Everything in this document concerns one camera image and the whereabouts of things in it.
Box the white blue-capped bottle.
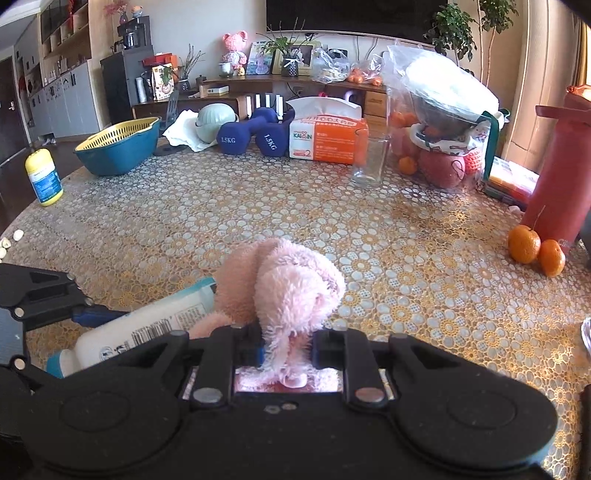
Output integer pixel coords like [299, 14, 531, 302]
[46, 277, 216, 378]

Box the pink fluffy towel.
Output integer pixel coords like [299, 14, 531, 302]
[189, 238, 346, 393]

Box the garlic clove cluster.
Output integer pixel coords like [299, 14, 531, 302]
[0, 237, 12, 260]

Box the yellow blue-label jar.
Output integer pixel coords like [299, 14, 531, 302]
[24, 148, 63, 207]

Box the patterned lace tablecloth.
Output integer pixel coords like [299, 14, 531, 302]
[1, 151, 590, 479]

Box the teal basin yellow strainer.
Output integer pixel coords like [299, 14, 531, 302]
[74, 117, 161, 176]

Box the left tangerine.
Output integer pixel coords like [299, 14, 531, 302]
[507, 224, 541, 264]

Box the tangerine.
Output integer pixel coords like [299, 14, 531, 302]
[507, 224, 541, 264]
[538, 239, 566, 278]

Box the white cloth under bowl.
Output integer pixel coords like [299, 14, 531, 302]
[163, 110, 217, 152]

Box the clear drinking glass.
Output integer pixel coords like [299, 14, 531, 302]
[352, 129, 390, 187]

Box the left blue dumbbell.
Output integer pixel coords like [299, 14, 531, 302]
[216, 107, 277, 155]

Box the blue dumbbell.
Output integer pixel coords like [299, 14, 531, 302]
[256, 110, 294, 157]
[216, 107, 277, 155]

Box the right blue dumbbell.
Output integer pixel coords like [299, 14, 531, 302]
[256, 110, 294, 157]

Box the right tangerine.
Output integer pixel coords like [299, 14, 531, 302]
[538, 239, 566, 278]

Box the orange white tissue box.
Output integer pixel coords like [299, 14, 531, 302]
[287, 96, 369, 165]

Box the pale green lidded bowl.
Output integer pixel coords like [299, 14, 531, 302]
[195, 103, 238, 144]

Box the black side cabinet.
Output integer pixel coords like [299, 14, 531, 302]
[100, 16, 153, 124]

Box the plastic-wrapped fruit bowl stack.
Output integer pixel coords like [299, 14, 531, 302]
[382, 42, 511, 192]

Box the wooden tv cabinet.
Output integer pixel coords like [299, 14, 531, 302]
[132, 75, 388, 131]

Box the red water bottle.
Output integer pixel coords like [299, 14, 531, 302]
[521, 85, 590, 252]

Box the clear plastic bag of items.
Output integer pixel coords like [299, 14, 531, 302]
[311, 46, 351, 84]

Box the small potted grass plant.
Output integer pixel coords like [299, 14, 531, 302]
[260, 17, 317, 78]

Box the framed photo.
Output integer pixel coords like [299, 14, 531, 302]
[271, 41, 321, 77]

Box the pink bear figurine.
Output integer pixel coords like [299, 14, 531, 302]
[222, 30, 249, 76]

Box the potted green tree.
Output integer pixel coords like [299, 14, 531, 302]
[424, 0, 519, 86]

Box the black television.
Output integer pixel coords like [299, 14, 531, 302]
[266, 0, 448, 42]

